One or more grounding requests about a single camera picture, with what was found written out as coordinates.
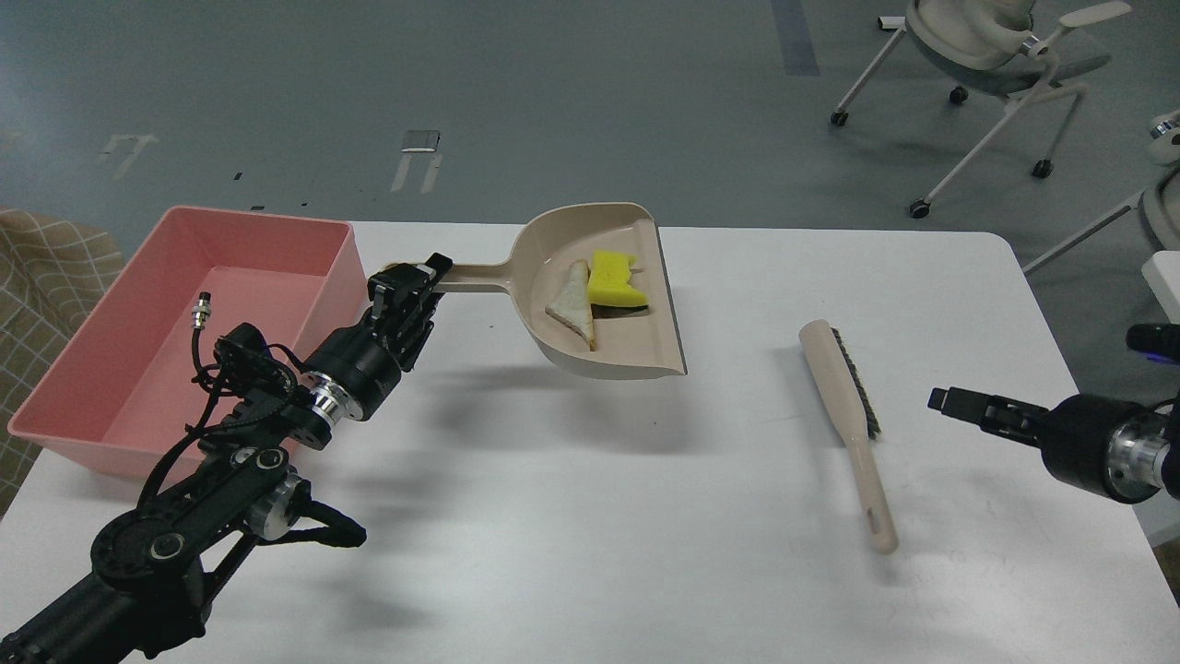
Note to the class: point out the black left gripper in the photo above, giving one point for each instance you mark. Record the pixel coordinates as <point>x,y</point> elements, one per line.
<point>366,360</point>

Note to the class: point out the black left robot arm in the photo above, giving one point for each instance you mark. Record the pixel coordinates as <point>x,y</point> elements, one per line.
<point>228,486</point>

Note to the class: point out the beige checkered cloth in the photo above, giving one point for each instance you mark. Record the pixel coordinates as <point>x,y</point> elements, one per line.
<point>53,272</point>

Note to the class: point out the yellow sponge piece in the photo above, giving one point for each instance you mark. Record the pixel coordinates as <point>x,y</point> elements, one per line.
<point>609,283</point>

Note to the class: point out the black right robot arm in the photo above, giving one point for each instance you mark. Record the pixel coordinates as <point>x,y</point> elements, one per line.
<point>1018,359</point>

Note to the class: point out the beige plastic dustpan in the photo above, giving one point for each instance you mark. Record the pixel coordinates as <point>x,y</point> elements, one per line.
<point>639,346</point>

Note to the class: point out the beige hand brush black bristles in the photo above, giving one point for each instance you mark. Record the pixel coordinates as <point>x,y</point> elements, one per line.
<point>845,399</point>

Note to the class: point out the pink plastic bin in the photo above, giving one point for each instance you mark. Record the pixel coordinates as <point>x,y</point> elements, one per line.
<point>122,391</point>

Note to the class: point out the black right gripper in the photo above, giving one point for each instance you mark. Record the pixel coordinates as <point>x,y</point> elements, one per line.
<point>1117,450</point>

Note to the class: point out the white office chair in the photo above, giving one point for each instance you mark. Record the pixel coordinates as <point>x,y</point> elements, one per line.
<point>991,47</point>

